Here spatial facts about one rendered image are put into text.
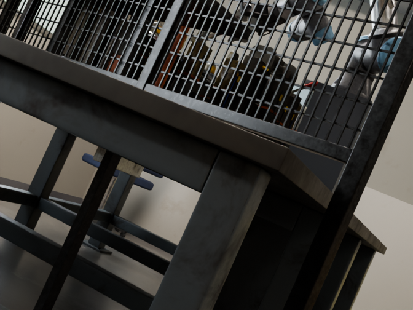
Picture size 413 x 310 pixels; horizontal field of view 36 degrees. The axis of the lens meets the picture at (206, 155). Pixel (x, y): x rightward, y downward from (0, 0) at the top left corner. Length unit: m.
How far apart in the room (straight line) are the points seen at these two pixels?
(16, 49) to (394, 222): 3.93
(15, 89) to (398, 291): 3.91
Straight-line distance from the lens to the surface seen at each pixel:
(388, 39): 2.25
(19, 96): 1.27
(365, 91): 2.34
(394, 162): 4.95
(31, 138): 4.78
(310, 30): 2.16
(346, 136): 2.24
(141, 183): 4.79
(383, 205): 4.89
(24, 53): 1.24
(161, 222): 5.29
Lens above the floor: 0.59
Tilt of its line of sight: 3 degrees up
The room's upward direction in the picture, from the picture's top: 24 degrees clockwise
